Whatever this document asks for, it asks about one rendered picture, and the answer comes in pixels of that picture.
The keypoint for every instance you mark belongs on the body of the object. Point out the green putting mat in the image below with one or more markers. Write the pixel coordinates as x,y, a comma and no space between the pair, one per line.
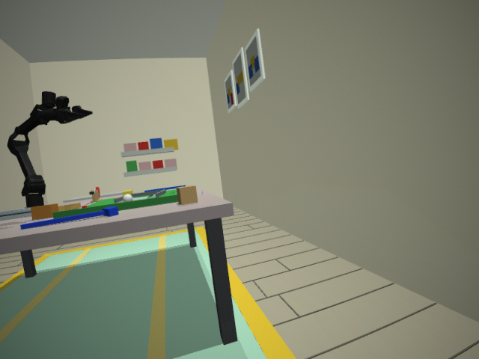
111,200

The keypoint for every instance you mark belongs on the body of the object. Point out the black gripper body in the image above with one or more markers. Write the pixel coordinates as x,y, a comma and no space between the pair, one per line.
59,115

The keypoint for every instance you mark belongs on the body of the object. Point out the brown cube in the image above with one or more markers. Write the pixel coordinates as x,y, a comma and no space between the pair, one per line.
187,194

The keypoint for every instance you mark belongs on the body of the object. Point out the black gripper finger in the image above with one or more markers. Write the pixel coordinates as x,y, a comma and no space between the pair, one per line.
82,111
71,116

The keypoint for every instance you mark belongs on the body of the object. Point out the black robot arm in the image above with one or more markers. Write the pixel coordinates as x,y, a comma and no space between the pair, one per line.
34,183

